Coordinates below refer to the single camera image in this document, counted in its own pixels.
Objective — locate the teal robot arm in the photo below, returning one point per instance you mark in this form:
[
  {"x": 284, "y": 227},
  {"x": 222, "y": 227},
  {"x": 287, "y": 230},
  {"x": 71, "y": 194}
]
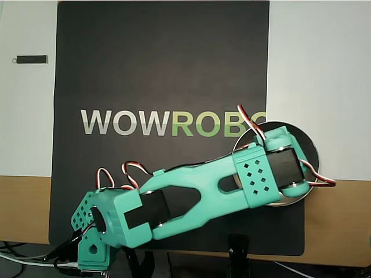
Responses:
[{"x": 185, "y": 185}]

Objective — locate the metal bowl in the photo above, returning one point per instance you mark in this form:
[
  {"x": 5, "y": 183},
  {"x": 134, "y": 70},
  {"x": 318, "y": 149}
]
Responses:
[{"x": 307, "y": 142}]

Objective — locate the black mat with WOWROBO print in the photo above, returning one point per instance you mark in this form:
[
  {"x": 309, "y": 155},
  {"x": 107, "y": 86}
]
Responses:
[{"x": 162, "y": 58}]

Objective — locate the black spring lamp stand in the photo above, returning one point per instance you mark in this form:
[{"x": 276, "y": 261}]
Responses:
[{"x": 238, "y": 249}]

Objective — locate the black table clamp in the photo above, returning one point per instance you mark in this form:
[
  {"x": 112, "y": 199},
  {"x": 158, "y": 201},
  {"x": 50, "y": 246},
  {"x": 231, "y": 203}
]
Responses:
[{"x": 142, "y": 263}]

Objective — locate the white paper sheet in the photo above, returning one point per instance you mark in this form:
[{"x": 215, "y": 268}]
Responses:
[{"x": 319, "y": 87}]

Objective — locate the black USB stick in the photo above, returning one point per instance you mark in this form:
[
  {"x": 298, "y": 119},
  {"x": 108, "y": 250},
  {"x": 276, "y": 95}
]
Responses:
[{"x": 30, "y": 59}]

